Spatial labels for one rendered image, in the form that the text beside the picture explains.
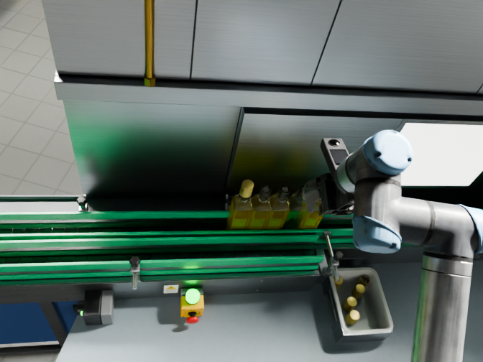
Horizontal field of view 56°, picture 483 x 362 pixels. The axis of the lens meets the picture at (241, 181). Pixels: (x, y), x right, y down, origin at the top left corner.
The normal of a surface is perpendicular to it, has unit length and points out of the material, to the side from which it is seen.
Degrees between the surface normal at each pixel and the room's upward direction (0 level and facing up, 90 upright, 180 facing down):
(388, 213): 20
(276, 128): 90
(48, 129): 0
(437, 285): 56
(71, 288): 90
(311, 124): 90
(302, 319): 0
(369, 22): 90
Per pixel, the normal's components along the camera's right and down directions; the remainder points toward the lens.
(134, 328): 0.15, -0.60
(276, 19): 0.11, 0.80
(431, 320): -0.67, -0.15
